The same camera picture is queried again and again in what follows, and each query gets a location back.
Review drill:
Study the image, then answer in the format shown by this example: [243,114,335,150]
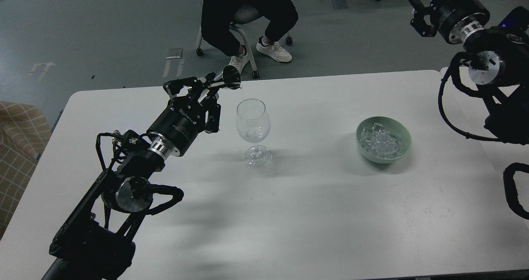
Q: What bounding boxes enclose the green bowl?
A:
[355,116,412,164]

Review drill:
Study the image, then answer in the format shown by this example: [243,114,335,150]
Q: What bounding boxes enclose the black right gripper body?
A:
[431,0,491,44]

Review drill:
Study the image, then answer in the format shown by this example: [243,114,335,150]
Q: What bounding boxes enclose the grey wheeled chair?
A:
[196,0,293,79]

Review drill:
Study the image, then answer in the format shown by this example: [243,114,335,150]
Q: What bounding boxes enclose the steel double jigger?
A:
[198,65,241,90]

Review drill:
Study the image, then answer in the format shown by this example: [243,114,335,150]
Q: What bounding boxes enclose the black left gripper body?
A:
[147,95,205,157]

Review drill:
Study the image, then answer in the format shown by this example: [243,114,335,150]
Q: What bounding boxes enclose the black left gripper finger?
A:
[163,77,205,104]
[202,91,221,133]

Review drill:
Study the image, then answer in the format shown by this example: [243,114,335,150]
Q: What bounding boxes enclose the clear ice cubes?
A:
[358,122,406,160]

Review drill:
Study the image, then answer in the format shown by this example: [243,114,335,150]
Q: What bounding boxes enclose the clear wine glass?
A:
[236,99,272,168]

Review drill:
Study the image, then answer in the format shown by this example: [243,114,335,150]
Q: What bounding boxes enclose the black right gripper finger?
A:
[409,0,439,37]

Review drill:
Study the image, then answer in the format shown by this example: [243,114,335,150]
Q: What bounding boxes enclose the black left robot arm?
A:
[43,73,241,280]

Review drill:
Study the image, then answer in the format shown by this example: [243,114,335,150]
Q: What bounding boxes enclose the seated person in black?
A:
[179,0,299,81]

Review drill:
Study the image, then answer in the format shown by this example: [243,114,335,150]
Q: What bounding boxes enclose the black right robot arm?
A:
[408,0,529,146]

